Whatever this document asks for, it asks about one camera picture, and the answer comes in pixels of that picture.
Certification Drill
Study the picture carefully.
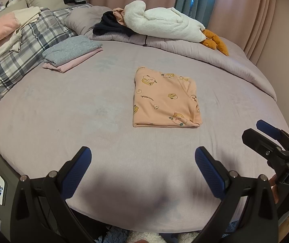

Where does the cream garment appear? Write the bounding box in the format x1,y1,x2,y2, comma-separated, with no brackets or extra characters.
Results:
0,6,41,69

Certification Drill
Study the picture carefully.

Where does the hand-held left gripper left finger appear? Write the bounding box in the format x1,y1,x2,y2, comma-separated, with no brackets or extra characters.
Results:
10,146,94,243

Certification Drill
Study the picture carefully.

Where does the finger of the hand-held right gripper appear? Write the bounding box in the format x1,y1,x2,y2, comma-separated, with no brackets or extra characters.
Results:
256,120,289,152
242,129,286,164

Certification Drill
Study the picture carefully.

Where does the pink fluffy cloth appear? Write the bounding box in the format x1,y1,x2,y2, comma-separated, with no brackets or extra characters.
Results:
0,13,21,49

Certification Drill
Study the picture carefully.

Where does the white plush duck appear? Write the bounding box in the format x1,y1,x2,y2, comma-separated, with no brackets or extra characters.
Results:
123,0,229,56

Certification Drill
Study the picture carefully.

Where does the folded grey garment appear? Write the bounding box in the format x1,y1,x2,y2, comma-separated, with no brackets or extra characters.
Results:
43,35,103,66

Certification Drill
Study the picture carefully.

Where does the person's right hand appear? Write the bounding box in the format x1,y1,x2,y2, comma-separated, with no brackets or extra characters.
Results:
269,175,289,223

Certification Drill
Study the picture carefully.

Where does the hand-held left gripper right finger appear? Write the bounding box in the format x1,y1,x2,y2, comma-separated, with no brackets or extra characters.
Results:
195,146,279,243

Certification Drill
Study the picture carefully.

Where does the dark navy cloth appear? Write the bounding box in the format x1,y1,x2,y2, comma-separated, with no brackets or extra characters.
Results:
92,11,135,37

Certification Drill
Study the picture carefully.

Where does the mauve bed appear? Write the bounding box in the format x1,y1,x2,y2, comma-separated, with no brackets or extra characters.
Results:
0,38,289,236

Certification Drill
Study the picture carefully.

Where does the mauve comforter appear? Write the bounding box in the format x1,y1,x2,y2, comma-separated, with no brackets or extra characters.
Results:
65,5,277,102

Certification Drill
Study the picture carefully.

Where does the folded pink garment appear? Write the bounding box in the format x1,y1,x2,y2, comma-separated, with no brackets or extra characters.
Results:
43,47,104,73

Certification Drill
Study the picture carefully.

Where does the peach cloth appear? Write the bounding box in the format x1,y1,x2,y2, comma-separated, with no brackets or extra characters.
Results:
113,7,126,26

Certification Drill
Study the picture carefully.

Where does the orange cartoon print garment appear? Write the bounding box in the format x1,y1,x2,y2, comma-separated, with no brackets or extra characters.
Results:
132,66,202,128

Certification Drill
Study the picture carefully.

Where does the plaid blanket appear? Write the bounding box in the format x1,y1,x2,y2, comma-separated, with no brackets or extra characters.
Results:
0,7,93,120

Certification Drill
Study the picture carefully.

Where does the fluffy white blue rug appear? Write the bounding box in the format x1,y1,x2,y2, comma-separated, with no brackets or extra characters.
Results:
94,223,236,243

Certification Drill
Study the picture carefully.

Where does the pink curtain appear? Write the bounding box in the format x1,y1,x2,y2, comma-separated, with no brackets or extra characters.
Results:
89,0,289,66

